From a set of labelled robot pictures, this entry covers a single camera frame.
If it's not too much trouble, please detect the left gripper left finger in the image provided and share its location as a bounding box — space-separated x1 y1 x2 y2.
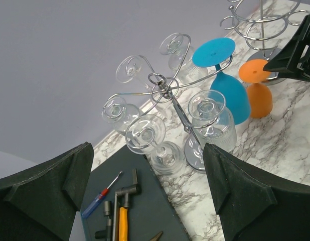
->
0 142 94 240

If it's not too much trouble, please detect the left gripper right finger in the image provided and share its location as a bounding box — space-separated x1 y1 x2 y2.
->
203 144 310 240

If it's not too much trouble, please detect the grey orange hand tool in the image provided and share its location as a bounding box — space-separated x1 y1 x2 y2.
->
112 169 141 240

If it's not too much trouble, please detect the blue plastic wine glass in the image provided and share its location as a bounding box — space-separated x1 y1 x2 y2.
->
192 38 251 125

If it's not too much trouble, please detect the orange plastic wine glass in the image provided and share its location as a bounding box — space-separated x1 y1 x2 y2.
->
238 59 273 118

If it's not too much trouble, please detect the chrome spiral wire rack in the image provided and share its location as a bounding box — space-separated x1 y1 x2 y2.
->
219 0 310 83

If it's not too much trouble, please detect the blue handled screwdriver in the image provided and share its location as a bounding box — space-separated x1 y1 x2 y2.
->
81 171 123 218

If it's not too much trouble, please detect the chrome swirl wine glass rack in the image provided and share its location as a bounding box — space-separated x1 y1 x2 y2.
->
104 33 233 174

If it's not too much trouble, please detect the small dark socket tool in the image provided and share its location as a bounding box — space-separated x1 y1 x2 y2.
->
94 200 113 241

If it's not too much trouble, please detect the clear wine glass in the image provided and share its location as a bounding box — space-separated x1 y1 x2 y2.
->
159 32 209 88
188 90 237 152
115 55 154 92
125 114 185 176
102 96 143 136

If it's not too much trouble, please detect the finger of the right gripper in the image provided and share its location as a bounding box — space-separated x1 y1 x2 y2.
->
263 14 310 82

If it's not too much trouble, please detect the dark grey box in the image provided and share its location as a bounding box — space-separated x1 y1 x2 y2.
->
80 146 190 240

